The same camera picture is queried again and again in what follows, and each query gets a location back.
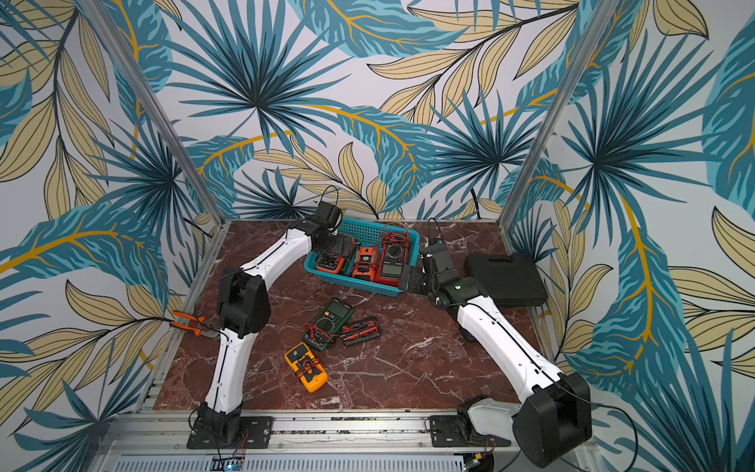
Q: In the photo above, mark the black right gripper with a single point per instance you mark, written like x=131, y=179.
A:
x=413, y=279

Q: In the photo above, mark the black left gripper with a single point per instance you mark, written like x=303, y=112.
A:
x=338, y=248

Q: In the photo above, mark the red clamp multimeter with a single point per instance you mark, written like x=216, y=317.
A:
x=392, y=282

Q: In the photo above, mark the red black large multimeter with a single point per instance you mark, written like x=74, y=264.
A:
x=394, y=248

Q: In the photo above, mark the orange black multimeter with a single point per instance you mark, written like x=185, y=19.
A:
x=331, y=263

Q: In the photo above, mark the orange clamp multimeter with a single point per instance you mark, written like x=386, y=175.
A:
x=366, y=265

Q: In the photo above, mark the dark green multimeter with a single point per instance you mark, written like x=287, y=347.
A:
x=351, y=246

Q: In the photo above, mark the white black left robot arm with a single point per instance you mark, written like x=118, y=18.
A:
x=244, y=309

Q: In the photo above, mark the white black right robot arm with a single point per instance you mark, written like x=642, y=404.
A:
x=555, y=415

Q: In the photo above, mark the teal plastic basket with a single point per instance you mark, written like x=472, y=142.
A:
x=366, y=234

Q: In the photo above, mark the green black multimeter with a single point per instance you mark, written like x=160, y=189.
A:
x=321, y=332

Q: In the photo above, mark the yellow multimeter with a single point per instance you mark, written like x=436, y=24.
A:
x=306, y=367

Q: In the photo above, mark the small black red tester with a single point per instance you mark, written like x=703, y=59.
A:
x=360, y=331

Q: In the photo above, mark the black plastic tool case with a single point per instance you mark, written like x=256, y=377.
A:
x=511, y=281

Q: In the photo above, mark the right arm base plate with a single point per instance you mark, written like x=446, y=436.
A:
x=456, y=431

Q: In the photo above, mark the orange handled pliers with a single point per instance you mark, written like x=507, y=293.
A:
x=193, y=324

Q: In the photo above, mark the left corner metal post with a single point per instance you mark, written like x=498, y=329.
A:
x=106, y=28

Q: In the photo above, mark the corner metal post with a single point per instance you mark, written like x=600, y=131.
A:
x=106, y=28
x=572, y=74

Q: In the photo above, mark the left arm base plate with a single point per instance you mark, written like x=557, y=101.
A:
x=244, y=433

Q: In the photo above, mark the aluminium front rail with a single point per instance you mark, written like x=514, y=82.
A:
x=303, y=440

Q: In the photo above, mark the right corner metal post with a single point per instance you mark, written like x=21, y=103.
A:
x=572, y=74

